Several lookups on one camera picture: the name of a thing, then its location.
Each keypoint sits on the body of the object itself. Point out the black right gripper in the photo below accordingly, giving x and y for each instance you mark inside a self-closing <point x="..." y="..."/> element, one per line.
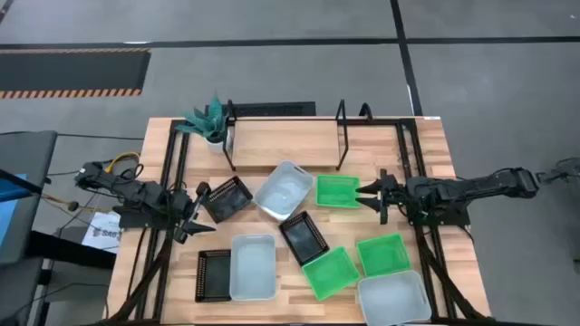
<point x="394" y="194"/>

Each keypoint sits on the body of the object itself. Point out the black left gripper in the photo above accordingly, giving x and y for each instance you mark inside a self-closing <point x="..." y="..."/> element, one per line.
<point x="192" y="210"/>

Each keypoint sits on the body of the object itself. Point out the black slotted plastic basket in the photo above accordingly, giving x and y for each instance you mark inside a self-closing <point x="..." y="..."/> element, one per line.
<point x="215" y="276"/>
<point x="303" y="240"/>
<point x="226" y="201"/>

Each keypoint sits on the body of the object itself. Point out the green slotted plastic basket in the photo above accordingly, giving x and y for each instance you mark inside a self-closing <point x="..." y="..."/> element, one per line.
<point x="337" y="192"/>
<point x="383" y="256"/>
<point x="331" y="274"/>

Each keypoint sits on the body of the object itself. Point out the gray plastic basket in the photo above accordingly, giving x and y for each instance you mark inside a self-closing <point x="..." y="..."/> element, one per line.
<point x="393" y="301"/>
<point x="253" y="269"/>
<point x="283" y="192"/>

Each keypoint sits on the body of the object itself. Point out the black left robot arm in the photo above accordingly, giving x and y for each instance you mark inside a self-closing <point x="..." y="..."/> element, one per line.
<point x="136" y="190"/>

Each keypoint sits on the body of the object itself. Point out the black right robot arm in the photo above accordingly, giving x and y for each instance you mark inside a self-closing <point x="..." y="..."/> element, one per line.
<point x="476" y="185"/>

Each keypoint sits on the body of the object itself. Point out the green potted plant white pot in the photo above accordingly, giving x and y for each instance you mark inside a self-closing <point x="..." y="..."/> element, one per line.
<point x="210" y="122"/>

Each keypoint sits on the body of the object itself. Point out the white printed paper sheet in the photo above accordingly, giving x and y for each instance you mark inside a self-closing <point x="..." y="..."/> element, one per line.
<point x="102" y="235"/>

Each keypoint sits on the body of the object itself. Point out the black desk foot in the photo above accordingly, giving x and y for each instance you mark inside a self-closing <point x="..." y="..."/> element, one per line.
<point x="68" y="251"/>

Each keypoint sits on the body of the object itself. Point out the gray desk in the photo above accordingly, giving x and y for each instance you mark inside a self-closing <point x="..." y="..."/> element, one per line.
<point x="27" y="154"/>

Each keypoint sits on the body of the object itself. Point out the black tripod stand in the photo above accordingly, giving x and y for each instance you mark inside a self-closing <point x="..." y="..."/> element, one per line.
<point x="564" y="172"/>

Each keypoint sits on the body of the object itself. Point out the black hazard-striped floor mat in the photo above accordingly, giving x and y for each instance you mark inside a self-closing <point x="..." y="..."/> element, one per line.
<point x="68" y="70"/>

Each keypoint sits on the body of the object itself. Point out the blue panel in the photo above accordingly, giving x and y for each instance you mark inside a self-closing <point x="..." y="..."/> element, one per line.
<point x="6" y="217"/>

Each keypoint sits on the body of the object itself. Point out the black metal rig frame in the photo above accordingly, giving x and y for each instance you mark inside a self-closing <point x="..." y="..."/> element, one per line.
<point x="380" y="122"/>

